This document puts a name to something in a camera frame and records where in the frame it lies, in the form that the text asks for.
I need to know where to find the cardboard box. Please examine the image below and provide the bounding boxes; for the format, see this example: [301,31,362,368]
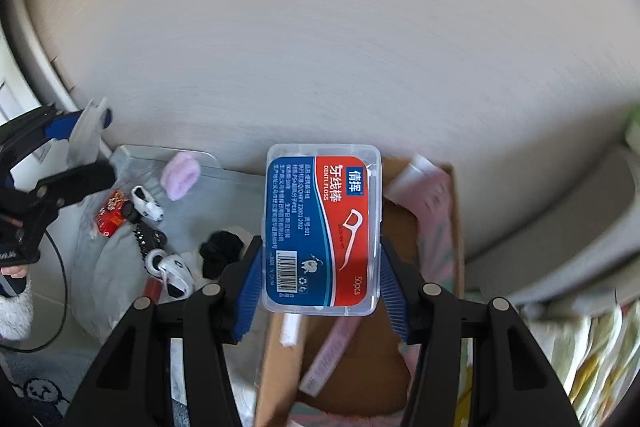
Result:
[252,157,466,427]

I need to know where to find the panda print sock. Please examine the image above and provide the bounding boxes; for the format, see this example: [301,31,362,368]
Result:
[157,254,195,301]
[131,185,165,222]

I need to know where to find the white plastic packet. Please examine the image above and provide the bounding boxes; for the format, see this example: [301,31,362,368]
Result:
[64,97,109,168]

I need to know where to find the long pale flat box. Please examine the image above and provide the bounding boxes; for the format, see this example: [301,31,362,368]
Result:
[299,314,362,398]

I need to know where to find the clear tape roll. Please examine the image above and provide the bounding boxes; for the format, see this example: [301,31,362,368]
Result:
[143,249,169,281]

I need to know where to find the small grey headboard cushion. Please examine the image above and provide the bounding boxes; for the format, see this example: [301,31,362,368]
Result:
[500,207,640,309]

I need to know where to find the black cable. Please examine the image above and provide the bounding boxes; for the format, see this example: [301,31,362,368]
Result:
[0,227,70,353]

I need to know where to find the black sock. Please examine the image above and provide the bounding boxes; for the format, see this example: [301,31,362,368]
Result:
[199,230,246,281]

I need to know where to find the red snack packet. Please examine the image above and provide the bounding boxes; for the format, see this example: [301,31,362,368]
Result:
[95,189,132,237]

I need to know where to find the white wall trim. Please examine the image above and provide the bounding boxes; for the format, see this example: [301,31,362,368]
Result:
[0,0,77,120]

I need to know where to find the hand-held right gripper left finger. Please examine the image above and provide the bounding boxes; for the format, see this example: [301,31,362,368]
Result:
[62,236,264,427]

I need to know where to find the large grey headboard cushion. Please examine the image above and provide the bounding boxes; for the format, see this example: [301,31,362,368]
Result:
[466,143,640,279]

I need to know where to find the person's left forearm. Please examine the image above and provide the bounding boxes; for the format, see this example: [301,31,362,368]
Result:
[0,276,34,341]

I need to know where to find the clear dental floss box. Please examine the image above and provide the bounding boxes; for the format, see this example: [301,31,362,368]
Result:
[262,143,385,316]

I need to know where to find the floral blanket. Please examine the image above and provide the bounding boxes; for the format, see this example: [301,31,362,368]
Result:
[465,287,640,427]

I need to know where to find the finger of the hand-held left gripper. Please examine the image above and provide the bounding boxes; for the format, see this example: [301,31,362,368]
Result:
[0,104,112,178]
[30,161,117,218]

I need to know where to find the pink fluffy cloth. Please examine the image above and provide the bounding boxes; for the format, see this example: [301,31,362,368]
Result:
[160,151,201,202]

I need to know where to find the black bottle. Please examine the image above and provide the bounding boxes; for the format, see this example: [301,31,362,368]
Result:
[121,201,168,260]

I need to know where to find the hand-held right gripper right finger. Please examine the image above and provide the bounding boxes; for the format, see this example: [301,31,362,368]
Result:
[380,236,581,427]

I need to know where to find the blue panda print cloth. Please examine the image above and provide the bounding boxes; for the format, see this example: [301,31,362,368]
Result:
[0,347,97,427]

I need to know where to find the white paper flap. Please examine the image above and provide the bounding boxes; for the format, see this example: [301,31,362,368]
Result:
[384,153,437,204]

